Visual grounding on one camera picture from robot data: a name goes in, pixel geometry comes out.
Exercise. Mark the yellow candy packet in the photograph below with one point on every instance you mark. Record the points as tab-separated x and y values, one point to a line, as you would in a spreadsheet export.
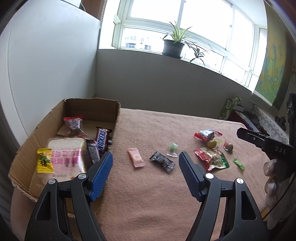
44	162

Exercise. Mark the right gloved hand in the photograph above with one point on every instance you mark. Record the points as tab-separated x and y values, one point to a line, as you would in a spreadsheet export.
279	192

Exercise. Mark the dark chocolate packet in box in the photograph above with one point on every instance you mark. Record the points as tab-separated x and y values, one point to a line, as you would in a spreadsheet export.
92	151

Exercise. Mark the potted spider plant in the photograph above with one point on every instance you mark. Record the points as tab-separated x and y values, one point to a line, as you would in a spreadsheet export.
175	41

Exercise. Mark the brown ball snack packet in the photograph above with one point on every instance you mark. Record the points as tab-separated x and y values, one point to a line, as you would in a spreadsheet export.
228	147

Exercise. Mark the dark red storage box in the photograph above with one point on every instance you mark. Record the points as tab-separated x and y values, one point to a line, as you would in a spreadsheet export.
239	117

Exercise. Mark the window frame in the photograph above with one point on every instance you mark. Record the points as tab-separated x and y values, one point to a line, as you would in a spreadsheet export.
230	36

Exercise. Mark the wall map poster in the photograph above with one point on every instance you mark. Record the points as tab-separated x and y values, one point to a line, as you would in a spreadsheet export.
274	77

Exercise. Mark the red silver foil snack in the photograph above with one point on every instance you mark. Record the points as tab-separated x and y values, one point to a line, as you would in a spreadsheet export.
207	135

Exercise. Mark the pink table cloth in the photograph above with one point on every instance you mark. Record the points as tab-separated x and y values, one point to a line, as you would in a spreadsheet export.
149	203

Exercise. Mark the green small candy stick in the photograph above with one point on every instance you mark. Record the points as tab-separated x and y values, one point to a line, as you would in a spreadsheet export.
239	164

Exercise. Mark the red green snack bag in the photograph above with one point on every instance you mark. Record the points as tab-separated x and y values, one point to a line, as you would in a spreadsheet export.
213	158

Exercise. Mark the small green candy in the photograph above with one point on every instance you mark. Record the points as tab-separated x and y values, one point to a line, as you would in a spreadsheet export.
172	150

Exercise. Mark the packaged sliced bread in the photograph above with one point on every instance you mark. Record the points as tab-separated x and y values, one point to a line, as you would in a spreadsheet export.
69	158

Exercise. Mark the white cabinet panel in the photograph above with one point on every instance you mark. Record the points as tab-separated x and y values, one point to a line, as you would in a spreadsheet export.
48	54

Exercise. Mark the white lace cloth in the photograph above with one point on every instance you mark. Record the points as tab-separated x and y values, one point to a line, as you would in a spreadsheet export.
267	121

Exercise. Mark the red white snack packet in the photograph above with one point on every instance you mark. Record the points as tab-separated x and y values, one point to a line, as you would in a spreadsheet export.
74	125

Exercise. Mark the pink small snack packet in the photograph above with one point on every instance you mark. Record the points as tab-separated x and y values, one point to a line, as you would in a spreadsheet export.
136	157

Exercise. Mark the Snickers bar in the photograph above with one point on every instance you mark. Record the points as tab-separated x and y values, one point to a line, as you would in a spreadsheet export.
101	138

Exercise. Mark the green carton box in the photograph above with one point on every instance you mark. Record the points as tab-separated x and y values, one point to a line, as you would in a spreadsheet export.
228	107

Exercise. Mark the black printed snack packet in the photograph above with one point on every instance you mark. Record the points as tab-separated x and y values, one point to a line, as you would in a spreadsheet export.
163	161

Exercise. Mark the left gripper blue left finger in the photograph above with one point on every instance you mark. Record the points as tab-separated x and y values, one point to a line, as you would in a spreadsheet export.
98	174

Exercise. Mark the yellow green wrapped candy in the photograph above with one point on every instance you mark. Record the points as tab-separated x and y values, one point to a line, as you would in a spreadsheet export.
213	143

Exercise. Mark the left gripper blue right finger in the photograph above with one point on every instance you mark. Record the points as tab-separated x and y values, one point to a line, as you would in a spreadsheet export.
194	176

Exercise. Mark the brown cardboard box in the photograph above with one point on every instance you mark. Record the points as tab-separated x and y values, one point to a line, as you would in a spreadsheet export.
97	112

